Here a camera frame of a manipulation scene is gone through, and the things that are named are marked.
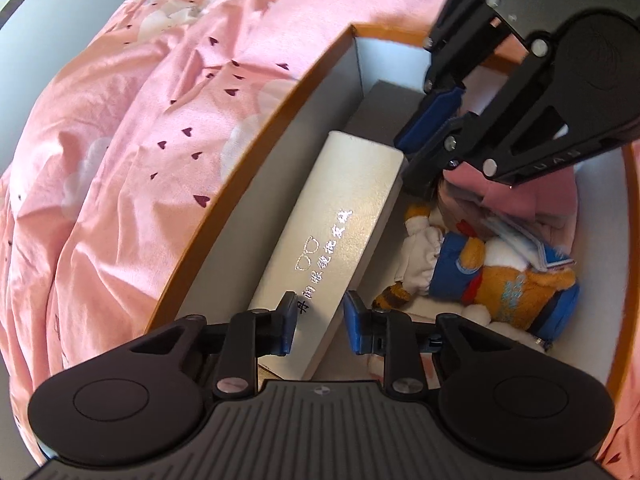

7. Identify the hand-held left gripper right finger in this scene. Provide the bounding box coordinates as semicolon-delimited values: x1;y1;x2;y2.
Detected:
341;290;533;401

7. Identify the white glasses box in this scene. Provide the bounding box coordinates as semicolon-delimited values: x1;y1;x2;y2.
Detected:
248;130;405;381

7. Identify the orange cardboard box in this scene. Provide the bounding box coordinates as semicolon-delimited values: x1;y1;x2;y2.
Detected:
142;22;640;401

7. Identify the pink printed blanket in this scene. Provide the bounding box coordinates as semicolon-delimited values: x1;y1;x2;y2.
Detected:
0;0;640;480

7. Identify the blue printed card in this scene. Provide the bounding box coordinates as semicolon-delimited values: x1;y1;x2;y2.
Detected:
480;215;576;273

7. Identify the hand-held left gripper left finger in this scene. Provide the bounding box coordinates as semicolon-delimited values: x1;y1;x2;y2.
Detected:
119;291;299;400

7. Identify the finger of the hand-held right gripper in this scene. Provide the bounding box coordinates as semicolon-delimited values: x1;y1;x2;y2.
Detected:
405;35;640;196
395;0;518;153

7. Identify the pink fabric pouch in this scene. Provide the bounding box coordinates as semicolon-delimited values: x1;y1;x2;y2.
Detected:
440;162;578;246

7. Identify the orange plush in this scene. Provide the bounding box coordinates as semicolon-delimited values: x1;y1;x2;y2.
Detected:
372;202;581;346

